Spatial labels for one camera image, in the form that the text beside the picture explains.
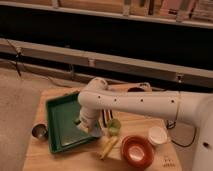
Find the red bowl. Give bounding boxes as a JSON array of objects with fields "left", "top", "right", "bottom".
[{"left": 121, "top": 135, "right": 154, "bottom": 170}]

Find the green plastic tray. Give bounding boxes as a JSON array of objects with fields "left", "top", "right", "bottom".
[{"left": 46, "top": 91, "right": 96, "bottom": 154}]

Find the black power cable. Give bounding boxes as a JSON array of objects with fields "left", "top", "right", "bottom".
[{"left": 165, "top": 120, "right": 198, "bottom": 148}]

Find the green banana-shaped toy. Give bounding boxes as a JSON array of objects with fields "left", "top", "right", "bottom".
[{"left": 74, "top": 118, "right": 81, "bottom": 125}]

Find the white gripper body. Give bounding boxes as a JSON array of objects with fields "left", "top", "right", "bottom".
[{"left": 79, "top": 107, "right": 103, "bottom": 137}]

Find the metal shelf rail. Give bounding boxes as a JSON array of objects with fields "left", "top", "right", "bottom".
[{"left": 0, "top": 38, "right": 213, "bottom": 88}]

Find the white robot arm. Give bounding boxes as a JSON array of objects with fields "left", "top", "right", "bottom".
[{"left": 78, "top": 77, "right": 213, "bottom": 171}]

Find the small metal cup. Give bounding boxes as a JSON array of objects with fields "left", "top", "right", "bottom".
[{"left": 32, "top": 124, "right": 48, "bottom": 140}]

